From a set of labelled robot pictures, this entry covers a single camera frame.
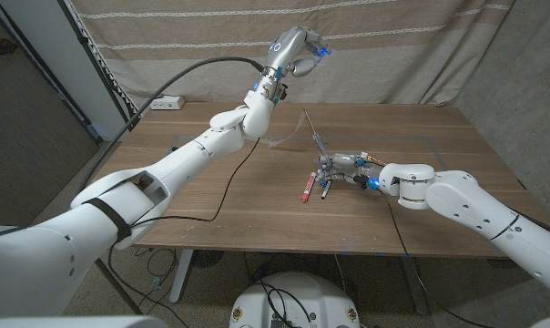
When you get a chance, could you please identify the black metal frame bar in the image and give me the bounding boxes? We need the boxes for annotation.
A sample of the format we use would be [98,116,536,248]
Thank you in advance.
[58,0,142,133]

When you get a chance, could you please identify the white table leg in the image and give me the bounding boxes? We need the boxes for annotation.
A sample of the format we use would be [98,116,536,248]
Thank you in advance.
[168,249,195,304]

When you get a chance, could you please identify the red marker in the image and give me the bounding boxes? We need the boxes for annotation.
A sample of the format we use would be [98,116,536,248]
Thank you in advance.
[300,171,318,204]

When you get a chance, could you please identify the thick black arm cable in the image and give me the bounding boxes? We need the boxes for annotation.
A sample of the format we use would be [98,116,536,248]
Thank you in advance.
[506,207,550,241]
[76,56,266,316]

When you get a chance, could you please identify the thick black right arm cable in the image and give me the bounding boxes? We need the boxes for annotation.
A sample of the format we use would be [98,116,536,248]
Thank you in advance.
[506,207,550,241]

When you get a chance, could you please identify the thin black left wrist cable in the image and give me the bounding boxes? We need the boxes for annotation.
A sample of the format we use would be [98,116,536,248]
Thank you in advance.
[131,138,261,227]

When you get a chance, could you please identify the black door handle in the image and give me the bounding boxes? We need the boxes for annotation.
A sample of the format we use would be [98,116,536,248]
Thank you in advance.
[0,37,19,56]

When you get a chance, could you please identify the beige striped curtain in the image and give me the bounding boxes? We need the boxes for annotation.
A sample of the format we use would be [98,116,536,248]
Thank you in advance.
[69,0,515,115]

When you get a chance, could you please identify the grey table leg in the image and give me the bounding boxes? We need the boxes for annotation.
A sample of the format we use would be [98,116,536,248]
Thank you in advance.
[400,256,429,316]

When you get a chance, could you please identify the scissors with yellow grey handles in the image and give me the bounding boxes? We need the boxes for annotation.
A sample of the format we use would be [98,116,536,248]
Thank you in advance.
[301,108,335,169]

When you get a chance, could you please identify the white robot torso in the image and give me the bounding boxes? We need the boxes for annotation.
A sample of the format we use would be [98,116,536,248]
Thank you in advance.
[229,272,362,328]

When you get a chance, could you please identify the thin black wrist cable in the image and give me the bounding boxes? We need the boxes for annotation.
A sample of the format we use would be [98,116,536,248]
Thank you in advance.
[131,138,261,227]
[378,190,494,328]

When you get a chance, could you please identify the black ribbed round object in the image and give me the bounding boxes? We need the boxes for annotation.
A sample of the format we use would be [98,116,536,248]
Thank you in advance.
[192,249,225,270]

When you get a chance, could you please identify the white power strip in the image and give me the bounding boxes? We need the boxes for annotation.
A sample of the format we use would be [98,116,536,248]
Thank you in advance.
[149,94,186,111]

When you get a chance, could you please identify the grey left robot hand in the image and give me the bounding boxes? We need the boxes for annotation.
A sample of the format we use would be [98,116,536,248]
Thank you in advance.
[263,26,331,92]

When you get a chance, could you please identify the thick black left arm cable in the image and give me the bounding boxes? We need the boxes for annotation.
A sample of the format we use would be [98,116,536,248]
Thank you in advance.
[76,56,266,316]

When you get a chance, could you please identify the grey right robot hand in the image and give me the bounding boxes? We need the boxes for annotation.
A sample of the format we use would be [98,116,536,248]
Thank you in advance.
[318,152,388,190]

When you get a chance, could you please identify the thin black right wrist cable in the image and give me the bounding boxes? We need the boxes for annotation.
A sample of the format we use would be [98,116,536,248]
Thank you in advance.
[378,190,494,328]

